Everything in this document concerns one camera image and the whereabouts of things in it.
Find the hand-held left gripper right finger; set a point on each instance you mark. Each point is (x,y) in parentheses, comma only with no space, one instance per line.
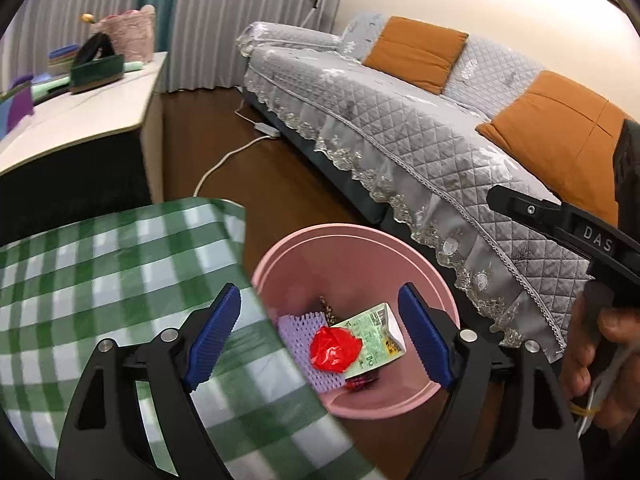
(427,340)

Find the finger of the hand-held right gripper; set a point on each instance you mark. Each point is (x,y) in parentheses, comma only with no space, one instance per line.
(525,207)

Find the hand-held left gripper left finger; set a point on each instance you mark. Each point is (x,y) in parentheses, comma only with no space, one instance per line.
(215,340)

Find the magenta snack wrapper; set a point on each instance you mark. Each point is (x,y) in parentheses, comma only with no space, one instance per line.
(361,384)

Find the purple foam net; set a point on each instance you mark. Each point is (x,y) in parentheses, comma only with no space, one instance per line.
(300,350)

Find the red plastic bag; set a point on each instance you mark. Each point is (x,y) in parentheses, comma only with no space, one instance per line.
(332,350)

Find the dark sequined wrapper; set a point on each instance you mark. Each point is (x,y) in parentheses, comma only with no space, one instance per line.
(327,310)

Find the pink plastic bin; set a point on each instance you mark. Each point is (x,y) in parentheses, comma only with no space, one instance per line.
(350,260)

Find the person's right hand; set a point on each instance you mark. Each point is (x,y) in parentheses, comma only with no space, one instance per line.
(622,327)

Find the orange cushion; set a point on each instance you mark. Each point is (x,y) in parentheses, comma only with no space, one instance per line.
(555,145)
(415,52)

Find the green checked tablecloth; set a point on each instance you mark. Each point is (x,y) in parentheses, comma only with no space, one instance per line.
(100,270)

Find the grey quilted sofa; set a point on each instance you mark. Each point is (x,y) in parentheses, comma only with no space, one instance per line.
(400,135)

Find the white power strip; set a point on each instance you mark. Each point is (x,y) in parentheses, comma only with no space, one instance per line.
(267,129)

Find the white top coffee table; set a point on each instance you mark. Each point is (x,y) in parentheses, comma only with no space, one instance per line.
(100,110)

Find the colourful storage box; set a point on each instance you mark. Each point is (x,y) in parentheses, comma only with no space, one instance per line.
(20,105)

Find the pink lace basket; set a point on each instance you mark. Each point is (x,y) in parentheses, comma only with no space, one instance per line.
(130,35)

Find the black handbag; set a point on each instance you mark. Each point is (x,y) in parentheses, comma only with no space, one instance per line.
(92,45)

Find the stack of coloured bowls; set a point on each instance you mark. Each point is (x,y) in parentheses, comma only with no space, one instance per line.
(62,55)

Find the yellow flower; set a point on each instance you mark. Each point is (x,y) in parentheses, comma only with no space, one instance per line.
(87,18)

